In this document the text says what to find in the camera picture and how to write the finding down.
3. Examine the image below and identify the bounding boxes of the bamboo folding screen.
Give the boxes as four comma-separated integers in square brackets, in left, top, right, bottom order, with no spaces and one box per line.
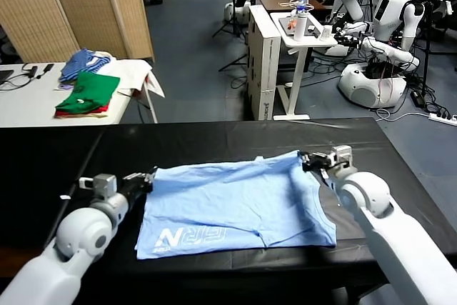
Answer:
[0,0,154,64]

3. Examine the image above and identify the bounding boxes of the black cable with adapter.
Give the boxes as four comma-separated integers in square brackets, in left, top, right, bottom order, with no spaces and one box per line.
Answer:
[0,63,56,91]

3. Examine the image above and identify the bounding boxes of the black table cover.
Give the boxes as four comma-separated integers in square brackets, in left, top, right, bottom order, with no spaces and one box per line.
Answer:
[0,117,457,295]

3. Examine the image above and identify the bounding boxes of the white side table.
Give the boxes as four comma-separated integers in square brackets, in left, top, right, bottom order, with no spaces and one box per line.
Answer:
[0,60,159,128]

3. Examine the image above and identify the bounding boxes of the white cylinder flask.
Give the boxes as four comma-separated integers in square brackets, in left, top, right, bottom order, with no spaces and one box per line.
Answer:
[293,13,307,40]

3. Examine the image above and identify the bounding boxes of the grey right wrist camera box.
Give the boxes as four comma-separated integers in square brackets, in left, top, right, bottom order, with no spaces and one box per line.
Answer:
[331,144,353,171]

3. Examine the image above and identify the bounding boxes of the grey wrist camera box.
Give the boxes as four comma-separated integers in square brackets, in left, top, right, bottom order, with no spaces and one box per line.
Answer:
[79,173,118,199]
[331,144,353,171]

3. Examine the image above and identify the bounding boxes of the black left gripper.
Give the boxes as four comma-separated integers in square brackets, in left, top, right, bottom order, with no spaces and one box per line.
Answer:
[119,171,157,197]

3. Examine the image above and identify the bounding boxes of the blue striped shirt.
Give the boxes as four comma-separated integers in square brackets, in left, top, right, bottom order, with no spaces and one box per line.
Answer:
[59,48,111,82]

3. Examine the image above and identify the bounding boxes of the small white robot base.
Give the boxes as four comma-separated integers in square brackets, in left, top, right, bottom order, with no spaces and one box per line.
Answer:
[224,1,251,26]

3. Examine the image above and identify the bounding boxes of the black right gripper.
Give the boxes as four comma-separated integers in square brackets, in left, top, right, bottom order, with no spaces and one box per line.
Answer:
[298,151,337,178]

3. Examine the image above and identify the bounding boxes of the light blue t-shirt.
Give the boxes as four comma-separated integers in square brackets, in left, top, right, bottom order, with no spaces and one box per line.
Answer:
[134,150,338,260]

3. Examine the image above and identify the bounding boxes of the black light stand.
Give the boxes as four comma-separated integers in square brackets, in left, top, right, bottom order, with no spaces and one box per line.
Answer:
[420,0,433,97]

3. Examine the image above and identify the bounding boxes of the tall white cardboard box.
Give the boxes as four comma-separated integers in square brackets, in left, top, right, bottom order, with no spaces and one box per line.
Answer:
[246,4,281,121]

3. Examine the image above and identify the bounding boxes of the white power strip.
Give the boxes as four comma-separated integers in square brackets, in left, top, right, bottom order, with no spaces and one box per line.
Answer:
[429,111,457,123]

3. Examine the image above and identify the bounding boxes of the black tripod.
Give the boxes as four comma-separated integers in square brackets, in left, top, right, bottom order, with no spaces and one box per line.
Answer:
[212,0,251,39]

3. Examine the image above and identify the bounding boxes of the white humanoid robot with base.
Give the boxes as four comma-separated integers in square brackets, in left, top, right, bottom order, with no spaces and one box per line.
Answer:
[333,0,428,109]

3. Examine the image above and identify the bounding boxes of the white standing desk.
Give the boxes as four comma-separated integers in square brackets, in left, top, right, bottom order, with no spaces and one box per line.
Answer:
[269,11,338,121]

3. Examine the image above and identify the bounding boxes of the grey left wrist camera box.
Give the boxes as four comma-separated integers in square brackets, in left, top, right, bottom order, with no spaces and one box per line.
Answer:
[79,173,118,199]

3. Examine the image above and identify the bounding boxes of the folded green shirt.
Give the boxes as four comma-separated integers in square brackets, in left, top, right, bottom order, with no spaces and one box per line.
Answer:
[55,71,121,114]

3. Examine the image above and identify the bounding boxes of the folded red shirt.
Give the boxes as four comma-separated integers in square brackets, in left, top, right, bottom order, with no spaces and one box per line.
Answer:
[54,103,109,118]

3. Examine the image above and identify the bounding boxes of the white cloth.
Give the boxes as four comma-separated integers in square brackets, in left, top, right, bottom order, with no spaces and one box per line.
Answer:
[103,56,166,99]

